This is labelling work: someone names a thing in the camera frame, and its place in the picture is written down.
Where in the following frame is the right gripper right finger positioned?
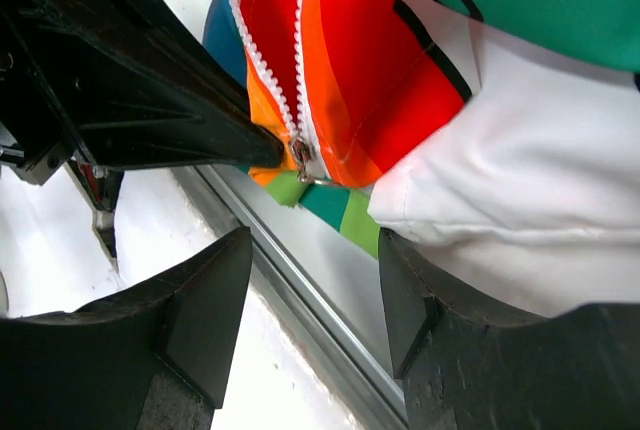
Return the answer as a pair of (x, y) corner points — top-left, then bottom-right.
(378, 230), (639, 429)

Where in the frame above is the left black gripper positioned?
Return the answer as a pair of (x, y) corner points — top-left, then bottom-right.
(1, 0), (284, 185)

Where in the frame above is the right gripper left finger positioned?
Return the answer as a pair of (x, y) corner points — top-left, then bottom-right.
(1, 227), (252, 429)

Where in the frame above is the rainbow hooded kids jacket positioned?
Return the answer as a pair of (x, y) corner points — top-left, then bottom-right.
(204, 0), (639, 316)

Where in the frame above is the aluminium table frame rail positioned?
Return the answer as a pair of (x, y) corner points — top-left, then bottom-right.
(172, 166), (408, 429)

